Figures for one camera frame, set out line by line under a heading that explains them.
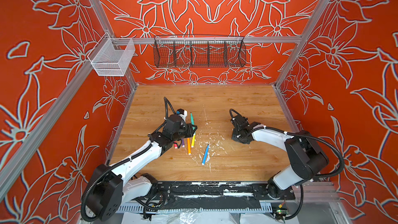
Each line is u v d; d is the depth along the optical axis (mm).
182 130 687
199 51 978
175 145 678
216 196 730
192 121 796
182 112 754
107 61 878
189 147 869
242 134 670
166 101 679
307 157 447
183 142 896
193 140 896
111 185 395
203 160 827
